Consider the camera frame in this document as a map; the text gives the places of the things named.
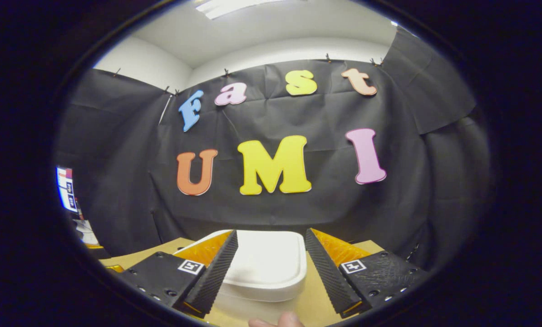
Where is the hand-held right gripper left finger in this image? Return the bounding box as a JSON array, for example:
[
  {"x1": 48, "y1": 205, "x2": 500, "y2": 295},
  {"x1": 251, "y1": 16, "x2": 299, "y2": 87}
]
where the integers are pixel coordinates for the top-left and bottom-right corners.
[{"x1": 117, "y1": 229, "x2": 239, "y2": 318}]

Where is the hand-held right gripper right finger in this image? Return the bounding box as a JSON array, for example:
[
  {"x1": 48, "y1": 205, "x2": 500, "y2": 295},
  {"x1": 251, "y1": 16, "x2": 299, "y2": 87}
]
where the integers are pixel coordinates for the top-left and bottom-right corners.
[{"x1": 305, "y1": 228, "x2": 430, "y2": 318}]

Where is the white desktop garbage bin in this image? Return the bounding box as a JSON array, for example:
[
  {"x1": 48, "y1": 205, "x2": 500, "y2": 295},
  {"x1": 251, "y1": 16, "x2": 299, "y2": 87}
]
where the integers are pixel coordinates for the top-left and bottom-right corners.
[{"x1": 173, "y1": 229, "x2": 308, "y2": 321}]

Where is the computer monitor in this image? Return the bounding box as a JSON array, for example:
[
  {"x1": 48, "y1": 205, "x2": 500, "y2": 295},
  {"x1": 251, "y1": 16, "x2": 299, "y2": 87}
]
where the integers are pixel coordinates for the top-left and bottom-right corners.
[{"x1": 56, "y1": 167, "x2": 79, "y2": 213}]

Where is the black backdrop cloth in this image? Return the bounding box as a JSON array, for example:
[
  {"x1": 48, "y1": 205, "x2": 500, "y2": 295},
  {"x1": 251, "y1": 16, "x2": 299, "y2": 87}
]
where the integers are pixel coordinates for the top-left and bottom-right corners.
[{"x1": 55, "y1": 27, "x2": 492, "y2": 273}]

